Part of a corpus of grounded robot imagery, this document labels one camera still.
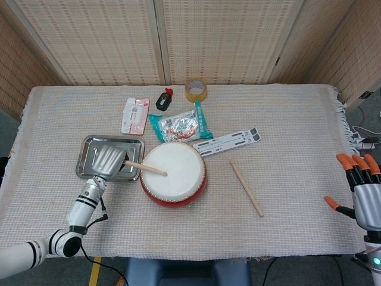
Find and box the white floor cable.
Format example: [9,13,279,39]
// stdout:
[352,124,381,135]

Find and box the stainless steel tray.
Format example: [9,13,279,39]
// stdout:
[75,135,146,182]

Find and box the pink white wet wipes pack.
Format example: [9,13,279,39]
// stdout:
[120,97,149,136]

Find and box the wooden drumstick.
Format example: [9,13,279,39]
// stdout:
[229,161,264,218]
[123,160,168,177]

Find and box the white power strip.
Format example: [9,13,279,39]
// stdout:
[355,138,377,151]

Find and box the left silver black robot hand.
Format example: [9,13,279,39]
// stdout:
[90,145,129,181]

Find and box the red floor cable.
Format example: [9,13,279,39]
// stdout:
[355,105,370,132]

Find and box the white woven tablecloth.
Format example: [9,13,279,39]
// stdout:
[0,84,366,259]

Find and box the woven folding screen panel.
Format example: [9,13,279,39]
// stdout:
[153,0,306,86]
[267,0,358,86]
[0,11,65,120]
[306,0,381,113]
[0,0,167,86]

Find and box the red drum white skin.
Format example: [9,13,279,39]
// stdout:
[139,141,208,209]

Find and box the right silver orange-tipped robot hand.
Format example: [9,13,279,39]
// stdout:
[324,153,381,232]

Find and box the yellowish packing tape roll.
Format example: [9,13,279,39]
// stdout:
[185,77,208,104]

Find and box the black bottle red cap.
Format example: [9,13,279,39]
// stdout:
[155,88,175,112]

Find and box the teal clear snack bag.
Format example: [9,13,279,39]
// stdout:
[148,100,214,143]

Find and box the white folding laptop stand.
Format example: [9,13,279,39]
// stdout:
[192,127,261,157]

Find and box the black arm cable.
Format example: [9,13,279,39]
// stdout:
[79,196,129,286]

